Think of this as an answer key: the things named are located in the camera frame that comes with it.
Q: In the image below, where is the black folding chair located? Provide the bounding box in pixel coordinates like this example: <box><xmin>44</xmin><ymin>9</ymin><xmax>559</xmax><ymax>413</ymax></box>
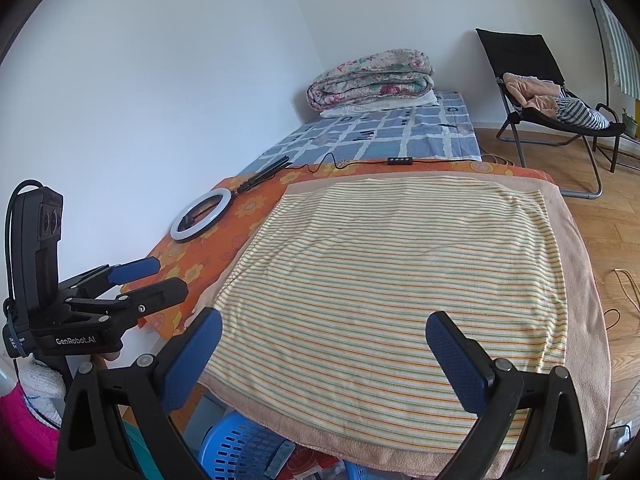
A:
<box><xmin>475</xmin><ymin>28</ymin><xmax>627</xmax><ymax>200</ymax></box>

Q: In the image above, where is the pink cloth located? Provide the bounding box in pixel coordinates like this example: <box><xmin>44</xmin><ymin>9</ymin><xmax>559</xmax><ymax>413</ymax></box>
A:
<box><xmin>502</xmin><ymin>72</ymin><xmax>564</xmax><ymax>119</ymax></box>

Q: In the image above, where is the black cable with remote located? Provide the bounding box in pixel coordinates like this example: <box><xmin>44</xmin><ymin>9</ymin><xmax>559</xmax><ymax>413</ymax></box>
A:
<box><xmin>287</xmin><ymin>152</ymin><xmax>516</xmax><ymax>171</ymax></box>

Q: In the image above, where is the grey flat item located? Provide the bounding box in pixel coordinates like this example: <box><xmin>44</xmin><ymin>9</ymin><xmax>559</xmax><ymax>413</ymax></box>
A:
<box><xmin>264</xmin><ymin>440</ymin><xmax>297</xmax><ymax>479</ymax></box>

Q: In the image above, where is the folded floral quilt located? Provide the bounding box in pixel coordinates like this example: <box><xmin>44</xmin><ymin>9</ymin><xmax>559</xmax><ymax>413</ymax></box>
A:
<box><xmin>306</xmin><ymin>49</ymin><xmax>435</xmax><ymax>112</ymax></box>

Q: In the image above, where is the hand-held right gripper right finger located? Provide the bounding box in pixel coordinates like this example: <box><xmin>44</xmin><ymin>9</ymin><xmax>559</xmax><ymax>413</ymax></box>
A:
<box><xmin>425</xmin><ymin>310</ymin><xmax>589</xmax><ymax>480</ymax></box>

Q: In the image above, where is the white power strip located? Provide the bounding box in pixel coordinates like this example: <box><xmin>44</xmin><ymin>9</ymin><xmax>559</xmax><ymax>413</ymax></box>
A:
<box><xmin>606</xmin><ymin>425</ymin><xmax>634</xmax><ymax>457</ymax></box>

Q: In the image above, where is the striped cloth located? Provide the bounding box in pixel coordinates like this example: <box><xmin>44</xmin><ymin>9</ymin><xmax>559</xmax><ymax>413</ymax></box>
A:
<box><xmin>555</xmin><ymin>97</ymin><xmax>611</xmax><ymax>131</ymax></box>

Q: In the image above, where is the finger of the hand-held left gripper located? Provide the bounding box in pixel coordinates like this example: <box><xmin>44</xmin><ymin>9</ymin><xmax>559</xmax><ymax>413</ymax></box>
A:
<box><xmin>65</xmin><ymin>277</ymin><xmax>189</xmax><ymax>330</ymax></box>
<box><xmin>59</xmin><ymin>256</ymin><xmax>162</xmax><ymax>302</ymax></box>

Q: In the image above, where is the striped towel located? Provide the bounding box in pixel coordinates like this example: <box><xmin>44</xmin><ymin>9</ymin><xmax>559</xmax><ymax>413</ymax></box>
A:
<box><xmin>200</xmin><ymin>175</ymin><xmax>569</xmax><ymax>453</ymax></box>

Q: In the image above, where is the striped curtain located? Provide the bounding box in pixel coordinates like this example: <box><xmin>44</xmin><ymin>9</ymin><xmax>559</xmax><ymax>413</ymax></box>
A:
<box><xmin>597</xmin><ymin>0</ymin><xmax>640</xmax><ymax>102</ymax></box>

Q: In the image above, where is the blue plastic basket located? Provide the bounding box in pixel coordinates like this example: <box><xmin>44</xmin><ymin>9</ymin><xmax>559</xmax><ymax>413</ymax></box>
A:
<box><xmin>198</xmin><ymin>410</ymin><xmax>373</xmax><ymax>480</ymax></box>

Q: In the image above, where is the black folded light stand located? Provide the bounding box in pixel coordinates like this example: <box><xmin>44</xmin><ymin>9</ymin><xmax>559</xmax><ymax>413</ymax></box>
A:
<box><xmin>235</xmin><ymin>156</ymin><xmax>292</xmax><ymax>195</ymax></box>

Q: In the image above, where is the beige towel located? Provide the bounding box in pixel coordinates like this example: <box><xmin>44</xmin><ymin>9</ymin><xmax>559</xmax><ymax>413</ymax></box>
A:
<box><xmin>197</xmin><ymin>172</ymin><xmax>612</xmax><ymax>479</ymax></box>

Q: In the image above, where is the yellow floor cable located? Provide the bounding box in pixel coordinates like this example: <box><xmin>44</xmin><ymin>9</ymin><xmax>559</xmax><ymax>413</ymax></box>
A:
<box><xmin>604</xmin><ymin>267</ymin><xmax>640</xmax><ymax>332</ymax></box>

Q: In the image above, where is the person's left hand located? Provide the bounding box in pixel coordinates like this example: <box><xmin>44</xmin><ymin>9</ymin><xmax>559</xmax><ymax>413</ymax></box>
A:
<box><xmin>20</xmin><ymin>359</ymin><xmax>67</xmax><ymax>413</ymax></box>

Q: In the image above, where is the blue plaid sheet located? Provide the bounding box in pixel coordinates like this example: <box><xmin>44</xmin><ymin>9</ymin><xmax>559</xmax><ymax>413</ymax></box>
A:
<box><xmin>240</xmin><ymin>91</ymin><xmax>483</xmax><ymax>176</ymax></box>

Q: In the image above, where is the person's left forearm pink sleeve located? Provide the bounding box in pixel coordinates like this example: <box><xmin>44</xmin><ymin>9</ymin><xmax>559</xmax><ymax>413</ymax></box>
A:
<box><xmin>0</xmin><ymin>382</ymin><xmax>63</xmax><ymax>472</ymax></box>

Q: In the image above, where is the white ring light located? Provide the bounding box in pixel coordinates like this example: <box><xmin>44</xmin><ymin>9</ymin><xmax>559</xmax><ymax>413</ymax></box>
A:
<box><xmin>170</xmin><ymin>188</ymin><xmax>234</xmax><ymax>244</ymax></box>

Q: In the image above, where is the orange floral sheet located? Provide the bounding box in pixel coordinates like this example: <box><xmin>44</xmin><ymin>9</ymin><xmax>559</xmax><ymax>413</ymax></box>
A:
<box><xmin>120</xmin><ymin>162</ymin><xmax>556</xmax><ymax>337</ymax></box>

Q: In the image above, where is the black pole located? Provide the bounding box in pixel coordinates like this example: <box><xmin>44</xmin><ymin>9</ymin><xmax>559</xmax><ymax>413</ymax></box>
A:
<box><xmin>576</xmin><ymin>0</ymin><xmax>622</xmax><ymax>176</ymax></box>

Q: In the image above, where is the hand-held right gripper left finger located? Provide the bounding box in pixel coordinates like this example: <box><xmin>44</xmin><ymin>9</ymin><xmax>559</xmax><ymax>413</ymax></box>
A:
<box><xmin>57</xmin><ymin>307</ymin><xmax>224</xmax><ymax>480</ymax></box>

